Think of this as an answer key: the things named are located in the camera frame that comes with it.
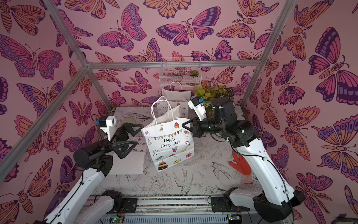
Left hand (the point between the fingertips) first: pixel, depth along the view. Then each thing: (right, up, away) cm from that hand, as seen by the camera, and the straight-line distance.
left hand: (141, 138), depth 52 cm
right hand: (+16, +5, +7) cm, 19 cm away
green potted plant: (+33, +23, +40) cm, 57 cm away
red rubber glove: (+53, -22, +33) cm, 66 cm away
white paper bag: (+10, -3, +8) cm, 14 cm away
